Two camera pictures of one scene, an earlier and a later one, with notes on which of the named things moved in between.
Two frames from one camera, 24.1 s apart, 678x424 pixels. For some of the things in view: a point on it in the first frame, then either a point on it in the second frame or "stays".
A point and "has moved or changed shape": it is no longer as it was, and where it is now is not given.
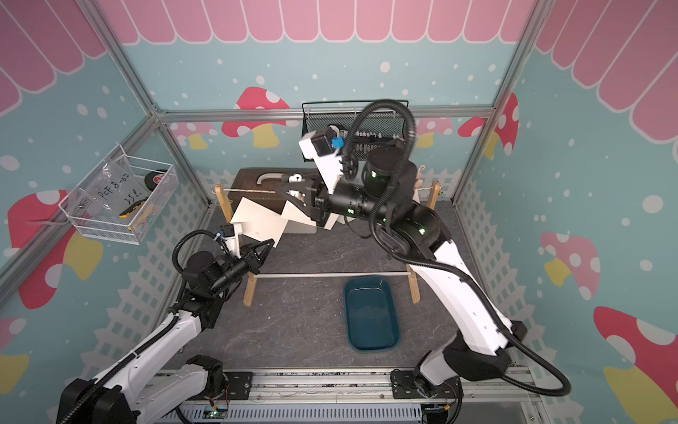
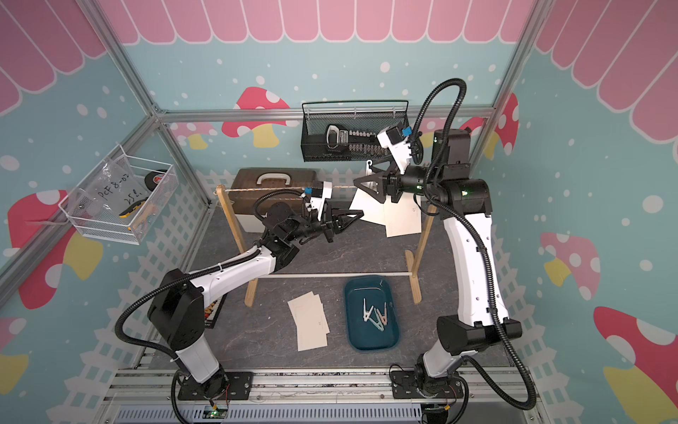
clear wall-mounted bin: x=118 y=201 stays
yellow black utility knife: x=135 y=206 stays
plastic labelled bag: x=114 y=188 stays
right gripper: x=305 y=186 → x=395 y=177
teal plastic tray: x=372 y=314 stays
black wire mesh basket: x=385 y=123 stays
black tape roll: x=153 y=178 stays
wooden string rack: x=252 y=276 stays
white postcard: x=298 y=222 has moved or changed shape
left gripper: x=251 y=257 → x=337 y=223
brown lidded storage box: x=259 y=185 stays
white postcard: x=259 y=222 → x=312 y=327
